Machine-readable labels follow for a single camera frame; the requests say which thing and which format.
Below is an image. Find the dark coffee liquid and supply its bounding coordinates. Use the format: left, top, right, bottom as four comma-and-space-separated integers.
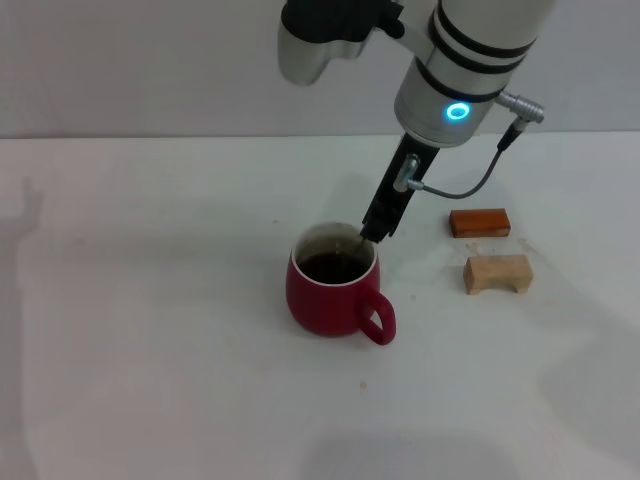
298, 252, 369, 286

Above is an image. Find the red ceramic cup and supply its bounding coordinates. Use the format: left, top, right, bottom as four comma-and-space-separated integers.
285, 222, 398, 347

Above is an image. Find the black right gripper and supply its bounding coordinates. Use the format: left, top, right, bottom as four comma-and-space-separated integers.
359, 132, 442, 244

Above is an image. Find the light wooden spoon rest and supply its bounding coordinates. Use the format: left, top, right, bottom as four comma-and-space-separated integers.
462, 253, 534, 296

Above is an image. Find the right wrist cable with connector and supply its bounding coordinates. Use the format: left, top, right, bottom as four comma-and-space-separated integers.
393, 91, 546, 199

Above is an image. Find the dark brown wooden block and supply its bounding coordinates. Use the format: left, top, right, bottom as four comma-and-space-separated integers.
448, 208, 512, 241

